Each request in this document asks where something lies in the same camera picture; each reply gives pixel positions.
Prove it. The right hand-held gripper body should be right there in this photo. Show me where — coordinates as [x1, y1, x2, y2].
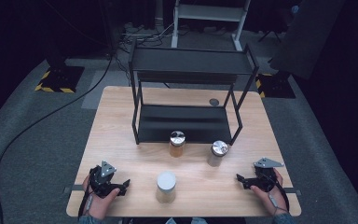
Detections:
[243, 157, 285, 193]

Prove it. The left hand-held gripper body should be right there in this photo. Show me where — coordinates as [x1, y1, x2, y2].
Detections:
[89, 160, 121, 199]

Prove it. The pale jar with metal lid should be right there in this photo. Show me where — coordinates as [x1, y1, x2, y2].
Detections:
[206, 140, 229, 168]

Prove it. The white-lidded glass jar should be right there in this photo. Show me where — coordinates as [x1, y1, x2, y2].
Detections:
[155, 170, 178, 204]

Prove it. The amber jar with metal lid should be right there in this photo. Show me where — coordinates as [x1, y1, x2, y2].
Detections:
[168, 130, 186, 159]

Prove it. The black two-tier metal rack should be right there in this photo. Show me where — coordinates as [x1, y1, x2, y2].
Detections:
[128, 38, 260, 147]

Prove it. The person's right hand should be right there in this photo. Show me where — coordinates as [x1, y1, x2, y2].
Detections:
[249, 168, 289, 217]

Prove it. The person's left hand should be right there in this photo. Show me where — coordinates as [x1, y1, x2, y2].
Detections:
[81, 174, 121, 220]

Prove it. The grey tape strip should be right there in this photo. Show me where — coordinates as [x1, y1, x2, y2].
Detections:
[282, 187, 303, 197]
[62, 183, 87, 193]

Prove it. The dark grey slanted panel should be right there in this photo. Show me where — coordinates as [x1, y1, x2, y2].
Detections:
[268, 0, 347, 80]

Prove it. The white metal stand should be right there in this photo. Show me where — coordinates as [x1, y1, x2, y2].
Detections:
[170, 0, 253, 52]

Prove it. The right hand-held gripper cable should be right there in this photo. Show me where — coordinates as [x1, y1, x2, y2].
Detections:
[265, 175, 291, 214]

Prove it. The hand-held gripper cable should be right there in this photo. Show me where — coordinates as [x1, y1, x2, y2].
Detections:
[265, 175, 291, 214]
[77, 181, 95, 219]

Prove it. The left hand-held gripper cable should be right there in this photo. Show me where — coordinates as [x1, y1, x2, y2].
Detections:
[77, 181, 95, 219]

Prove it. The long black floor cable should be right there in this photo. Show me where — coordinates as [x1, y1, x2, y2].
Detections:
[0, 50, 115, 224]

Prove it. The black hazard-striped base plate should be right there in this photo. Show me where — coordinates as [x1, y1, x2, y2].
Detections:
[255, 71, 296, 100]
[34, 64, 86, 94]

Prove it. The tangle of floor cables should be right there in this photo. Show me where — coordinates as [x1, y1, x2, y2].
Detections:
[117, 21, 175, 54]

